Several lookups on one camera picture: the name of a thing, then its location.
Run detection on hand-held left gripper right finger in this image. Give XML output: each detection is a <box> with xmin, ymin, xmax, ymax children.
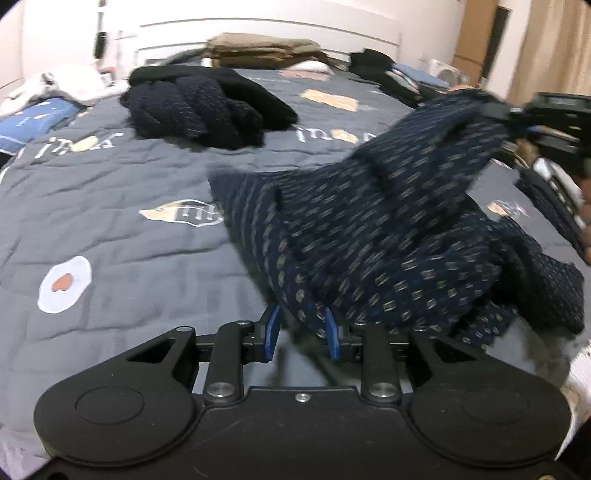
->
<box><xmin>324</xmin><ymin>307</ymin><xmax>482</xmax><ymax>408</ymax></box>

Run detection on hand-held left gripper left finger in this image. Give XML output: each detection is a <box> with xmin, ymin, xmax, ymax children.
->
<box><xmin>124</xmin><ymin>305</ymin><xmax>282</xmax><ymax>408</ymax></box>

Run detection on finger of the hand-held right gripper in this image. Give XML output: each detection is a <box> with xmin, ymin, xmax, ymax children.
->
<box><xmin>526</xmin><ymin>126</ymin><xmax>580</xmax><ymax>152</ymax></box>
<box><xmin>480</xmin><ymin>102</ymin><xmax>531</xmax><ymax>125</ymax></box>

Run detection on navy dotted sweater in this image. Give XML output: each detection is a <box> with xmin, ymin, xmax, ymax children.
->
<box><xmin>208</xmin><ymin>88</ymin><xmax>585</xmax><ymax>352</ymax></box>

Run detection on dark folded clothes stack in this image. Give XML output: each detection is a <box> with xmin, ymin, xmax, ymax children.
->
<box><xmin>379</xmin><ymin>74</ymin><xmax>430</xmax><ymax>107</ymax></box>

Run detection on black clothes pile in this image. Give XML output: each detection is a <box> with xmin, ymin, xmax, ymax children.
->
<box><xmin>348</xmin><ymin>48</ymin><xmax>398</xmax><ymax>81</ymax></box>

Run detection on black folded garment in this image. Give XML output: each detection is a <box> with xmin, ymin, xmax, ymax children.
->
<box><xmin>515</xmin><ymin>166</ymin><xmax>591</xmax><ymax>250</ymax></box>

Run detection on beige curtain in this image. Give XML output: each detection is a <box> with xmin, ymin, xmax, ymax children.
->
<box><xmin>505</xmin><ymin>0</ymin><xmax>591</xmax><ymax>100</ymax></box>

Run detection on black panel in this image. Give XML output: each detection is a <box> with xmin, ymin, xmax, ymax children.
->
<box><xmin>485</xmin><ymin>7</ymin><xmax>513</xmax><ymax>88</ymax></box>

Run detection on white fan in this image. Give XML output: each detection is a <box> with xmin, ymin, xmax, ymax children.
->
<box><xmin>429</xmin><ymin>59</ymin><xmax>465</xmax><ymax>84</ymax></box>

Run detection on blue folded garment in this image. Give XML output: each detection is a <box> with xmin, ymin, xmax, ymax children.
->
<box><xmin>392</xmin><ymin>65</ymin><xmax>451</xmax><ymax>90</ymax></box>

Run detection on grey quilted bedspread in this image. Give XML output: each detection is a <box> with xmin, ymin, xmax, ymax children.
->
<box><xmin>0</xmin><ymin>65</ymin><xmax>591</xmax><ymax>480</ymax></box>

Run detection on white pillow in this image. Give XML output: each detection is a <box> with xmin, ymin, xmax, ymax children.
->
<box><xmin>291</xmin><ymin>62</ymin><xmax>335</xmax><ymax>77</ymax></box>

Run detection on navy knitted garment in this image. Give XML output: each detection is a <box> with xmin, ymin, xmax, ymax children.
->
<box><xmin>120</xmin><ymin>76</ymin><xmax>265</xmax><ymax>151</ymax></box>

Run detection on brown folded blanket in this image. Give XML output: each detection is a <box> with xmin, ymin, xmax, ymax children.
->
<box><xmin>210</xmin><ymin>51</ymin><xmax>342</xmax><ymax>71</ymax></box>

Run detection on white headboard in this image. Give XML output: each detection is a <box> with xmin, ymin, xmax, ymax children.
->
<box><xmin>134</xmin><ymin>16</ymin><xmax>402</xmax><ymax>65</ymax></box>

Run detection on white bed sheet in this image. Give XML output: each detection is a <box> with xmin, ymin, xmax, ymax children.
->
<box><xmin>558</xmin><ymin>342</ymin><xmax>591</xmax><ymax>457</ymax></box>

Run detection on tan folded blanket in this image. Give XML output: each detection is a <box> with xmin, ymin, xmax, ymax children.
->
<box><xmin>203</xmin><ymin>33</ymin><xmax>321</xmax><ymax>58</ymax></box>

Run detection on blue printed pillow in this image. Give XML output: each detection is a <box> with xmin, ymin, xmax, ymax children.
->
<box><xmin>0</xmin><ymin>97</ymin><xmax>81</xmax><ymax>155</ymax></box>

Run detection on white hooded garment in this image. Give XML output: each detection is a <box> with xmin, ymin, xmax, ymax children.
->
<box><xmin>0</xmin><ymin>65</ymin><xmax>130</xmax><ymax>116</ymax></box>

